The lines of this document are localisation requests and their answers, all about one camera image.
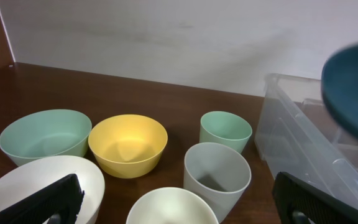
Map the yellow bowl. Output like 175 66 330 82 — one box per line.
88 114 168 179

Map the cream cup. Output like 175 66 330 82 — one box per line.
126 187 219 224

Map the clear plastic storage bin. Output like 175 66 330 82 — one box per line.
255 74 358 209

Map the teal green cup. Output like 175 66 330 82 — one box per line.
200 111 252 154

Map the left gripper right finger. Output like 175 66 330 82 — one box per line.
272 172 358 224

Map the white bowl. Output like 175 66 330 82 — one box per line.
0 156 105 223

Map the grey cup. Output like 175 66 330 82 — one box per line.
183 142 252 223

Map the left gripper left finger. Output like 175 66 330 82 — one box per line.
0 174 85 224

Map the dark blue plate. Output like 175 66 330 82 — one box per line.
321 43 358 139

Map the mint green bowl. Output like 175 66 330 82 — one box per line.
0 109 92 166

